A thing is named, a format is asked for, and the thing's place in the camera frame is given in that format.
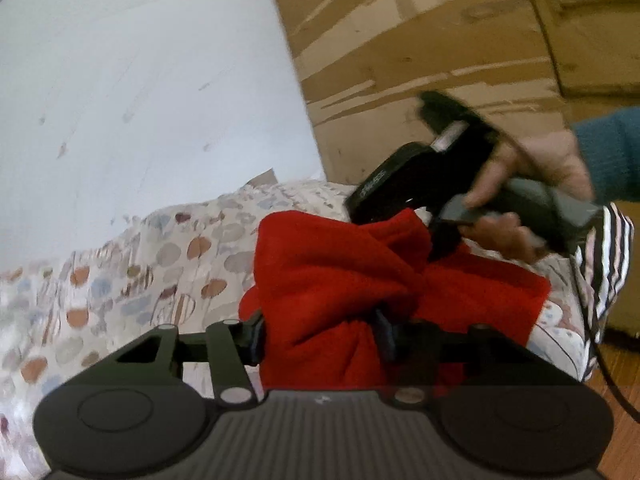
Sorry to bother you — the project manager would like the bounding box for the patterned white duvet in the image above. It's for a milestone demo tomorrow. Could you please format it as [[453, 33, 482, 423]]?
[[1, 181, 587, 479]]

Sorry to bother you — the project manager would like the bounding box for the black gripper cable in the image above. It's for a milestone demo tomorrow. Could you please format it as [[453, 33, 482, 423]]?
[[566, 251, 640, 424]]

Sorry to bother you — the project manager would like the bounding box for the red long-sleeved child's dress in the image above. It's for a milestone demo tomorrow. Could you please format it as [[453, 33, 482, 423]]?
[[239, 210, 551, 390]]

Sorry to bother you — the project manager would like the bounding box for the black white striped bedsheet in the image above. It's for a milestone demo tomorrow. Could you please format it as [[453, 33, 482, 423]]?
[[569, 201, 636, 356]]

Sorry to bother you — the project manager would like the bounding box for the person's right hand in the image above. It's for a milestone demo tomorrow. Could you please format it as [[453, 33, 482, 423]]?
[[456, 129, 597, 264]]

